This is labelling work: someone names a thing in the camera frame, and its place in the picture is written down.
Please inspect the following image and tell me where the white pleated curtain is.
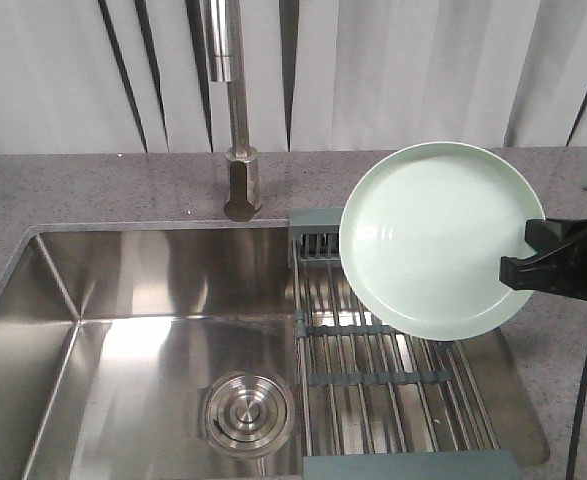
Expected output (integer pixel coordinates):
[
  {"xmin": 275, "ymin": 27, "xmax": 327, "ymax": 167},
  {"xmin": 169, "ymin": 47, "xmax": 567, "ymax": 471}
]
[{"xmin": 0, "ymin": 1, "xmax": 587, "ymax": 154}]

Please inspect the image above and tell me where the stainless steel sink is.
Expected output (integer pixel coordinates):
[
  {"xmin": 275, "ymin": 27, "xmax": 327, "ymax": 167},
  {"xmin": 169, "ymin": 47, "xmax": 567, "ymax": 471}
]
[{"xmin": 0, "ymin": 222, "xmax": 549, "ymax": 479}]

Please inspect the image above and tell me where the chrome kitchen faucet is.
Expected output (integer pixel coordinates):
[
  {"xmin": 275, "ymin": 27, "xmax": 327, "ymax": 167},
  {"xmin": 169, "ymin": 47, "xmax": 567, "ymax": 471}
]
[{"xmin": 202, "ymin": 0, "xmax": 261, "ymax": 222}]

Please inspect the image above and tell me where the round steel drain cover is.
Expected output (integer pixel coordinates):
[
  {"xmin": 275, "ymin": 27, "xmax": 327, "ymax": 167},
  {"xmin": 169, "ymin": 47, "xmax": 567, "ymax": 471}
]
[{"xmin": 199, "ymin": 370, "xmax": 296, "ymax": 459}]

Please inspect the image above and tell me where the grey green dish rack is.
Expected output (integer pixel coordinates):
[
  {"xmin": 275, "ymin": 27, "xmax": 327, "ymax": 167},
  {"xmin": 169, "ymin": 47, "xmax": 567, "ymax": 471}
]
[{"xmin": 288, "ymin": 208, "xmax": 521, "ymax": 479}]

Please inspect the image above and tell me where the pale green round plate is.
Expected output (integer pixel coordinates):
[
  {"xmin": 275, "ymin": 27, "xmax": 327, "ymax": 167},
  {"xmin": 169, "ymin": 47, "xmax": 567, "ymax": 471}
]
[{"xmin": 339, "ymin": 141, "xmax": 545, "ymax": 341}]

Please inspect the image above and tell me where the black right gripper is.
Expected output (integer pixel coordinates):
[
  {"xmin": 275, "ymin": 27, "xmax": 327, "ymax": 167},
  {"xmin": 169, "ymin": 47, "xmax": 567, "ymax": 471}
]
[{"xmin": 499, "ymin": 219, "xmax": 587, "ymax": 296}]

